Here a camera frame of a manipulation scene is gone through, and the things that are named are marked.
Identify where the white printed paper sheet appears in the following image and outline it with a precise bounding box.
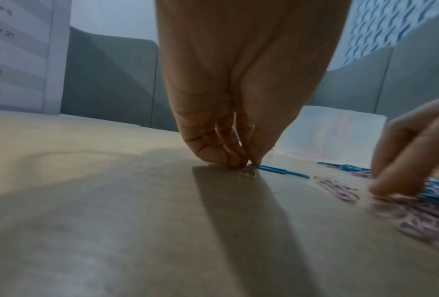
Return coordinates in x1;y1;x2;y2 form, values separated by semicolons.
0;0;72;115

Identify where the clear plastic bag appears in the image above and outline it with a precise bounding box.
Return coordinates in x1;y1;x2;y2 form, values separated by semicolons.
274;105;388;169

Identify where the pile of pink paper clips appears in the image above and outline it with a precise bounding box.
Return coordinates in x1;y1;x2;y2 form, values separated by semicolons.
314;170;439;256

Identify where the grey upholstered chair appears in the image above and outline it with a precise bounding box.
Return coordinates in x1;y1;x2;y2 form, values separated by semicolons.
60;26;180;134
309;8;439;124

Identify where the person's right hand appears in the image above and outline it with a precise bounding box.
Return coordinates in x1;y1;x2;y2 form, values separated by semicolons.
370;95;439;199

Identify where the blue paper clip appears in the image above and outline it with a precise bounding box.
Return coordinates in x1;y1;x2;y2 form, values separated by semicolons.
248;164;310;180

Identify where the person's left hand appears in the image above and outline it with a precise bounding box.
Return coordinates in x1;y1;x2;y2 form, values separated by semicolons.
154;0;353;170

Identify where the blue patterned white panel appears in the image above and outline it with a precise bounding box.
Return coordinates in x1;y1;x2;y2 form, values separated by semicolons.
343;0;439;67

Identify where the bunch of blue paper clips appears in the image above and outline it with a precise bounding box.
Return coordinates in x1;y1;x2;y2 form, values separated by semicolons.
316;161;372;174

